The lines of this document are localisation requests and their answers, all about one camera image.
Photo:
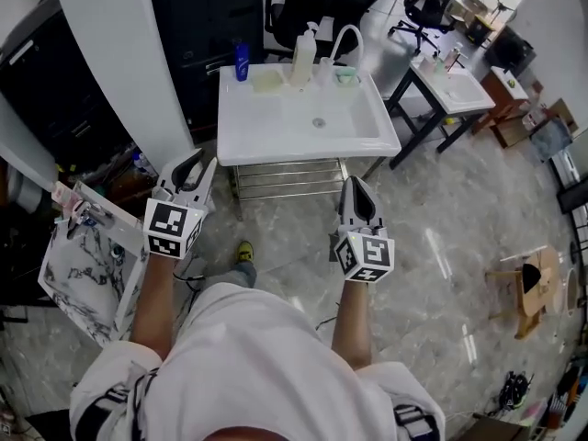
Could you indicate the yellow and black box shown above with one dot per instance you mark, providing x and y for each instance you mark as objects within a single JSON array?
[{"x": 481, "y": 30}]

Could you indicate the blue-grey framed panel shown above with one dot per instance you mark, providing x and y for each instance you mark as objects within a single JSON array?
[{"x": 551, "y": 138}]

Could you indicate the large white ceramic sink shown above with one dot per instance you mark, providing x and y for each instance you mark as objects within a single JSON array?
[{"x": 285, "y": 122}]

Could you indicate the small white ceramic sink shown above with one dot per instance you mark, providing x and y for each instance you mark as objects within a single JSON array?
[{"x": 459, "y": 92}]

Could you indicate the small white bottle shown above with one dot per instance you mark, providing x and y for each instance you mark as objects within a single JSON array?
[{"x": 324, "y": 72}]

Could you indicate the person's yellow sneaker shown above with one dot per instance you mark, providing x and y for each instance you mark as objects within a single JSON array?
[{"x": 245, "y": 251}]

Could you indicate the black monitor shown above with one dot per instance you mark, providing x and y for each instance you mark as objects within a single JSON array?
[{"x": 574, "y": 198}]

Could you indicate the brown cabinet with white top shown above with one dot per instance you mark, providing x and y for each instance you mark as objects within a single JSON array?
[{"x": 505, "y": 94}]

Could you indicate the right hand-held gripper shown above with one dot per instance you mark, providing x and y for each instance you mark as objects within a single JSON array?
[{"x": 367, "y": 253}]

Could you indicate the person's left forearm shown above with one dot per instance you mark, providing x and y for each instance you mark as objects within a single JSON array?
[{"x": 154, "y": 310}]

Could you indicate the wooden stool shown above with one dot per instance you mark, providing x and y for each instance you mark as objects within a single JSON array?
[{"x": 533, "y": 301}]

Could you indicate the clear pump bottle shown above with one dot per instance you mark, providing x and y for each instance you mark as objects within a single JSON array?
[{"x": 454, "y": 58}]

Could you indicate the person's white clothing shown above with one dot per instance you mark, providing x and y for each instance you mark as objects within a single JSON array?
[{"x": 248, "y": 361}]

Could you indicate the steel sink stand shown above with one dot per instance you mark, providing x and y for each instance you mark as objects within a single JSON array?
[{"x": 289, "y": 182}]

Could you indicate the black box machine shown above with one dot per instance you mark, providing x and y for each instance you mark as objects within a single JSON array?
[{"x": 510, "y": 48}]

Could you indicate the clear plastic water bottle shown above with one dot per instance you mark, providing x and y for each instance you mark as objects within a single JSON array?
[{"x": 143, "y": 162}]

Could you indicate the marble sink cabinet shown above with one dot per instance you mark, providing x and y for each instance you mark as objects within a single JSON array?
[{"x": 87, "y": 274}]

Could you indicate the person's right forearm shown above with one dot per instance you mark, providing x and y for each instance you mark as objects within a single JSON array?
[{"x": 351, "y": 324}]

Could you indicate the white pump bottle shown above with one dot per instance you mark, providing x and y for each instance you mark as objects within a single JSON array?
[{"x": 304, "y": 58}]

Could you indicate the blue bottle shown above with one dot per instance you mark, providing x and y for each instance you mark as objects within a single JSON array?
[{"x": 241, "y": 62}]

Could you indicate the white curved faucet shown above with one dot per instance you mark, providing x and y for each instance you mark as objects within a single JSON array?
[{"x": 349, "y": 29}]

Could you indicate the black swivel office chair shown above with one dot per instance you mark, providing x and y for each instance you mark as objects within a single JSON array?
[{"x": 427, "y": 3}]

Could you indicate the black frame table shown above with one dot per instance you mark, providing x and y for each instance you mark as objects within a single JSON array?
[{"x": 404, "y": 122}]

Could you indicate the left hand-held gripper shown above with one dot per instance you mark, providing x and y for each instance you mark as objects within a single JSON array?
[{"x": 167, "y": 223}]

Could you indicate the black cone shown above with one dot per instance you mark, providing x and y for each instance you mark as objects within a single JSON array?
[{"x": 532, "y": 278}]

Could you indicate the dark wooden cabinet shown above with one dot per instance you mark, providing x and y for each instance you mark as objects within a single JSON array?
[{"x": 498, "y": 427}]

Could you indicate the standing fan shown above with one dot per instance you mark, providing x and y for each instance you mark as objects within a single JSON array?
[{"x": 501, "y": 5}]

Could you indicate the pink bottle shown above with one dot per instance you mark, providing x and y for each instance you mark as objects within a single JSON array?
[{"x": 63, "y": 196}]

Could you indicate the chrome faucet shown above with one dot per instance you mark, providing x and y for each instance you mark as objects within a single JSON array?
[{"x": 85, "y": 216}]

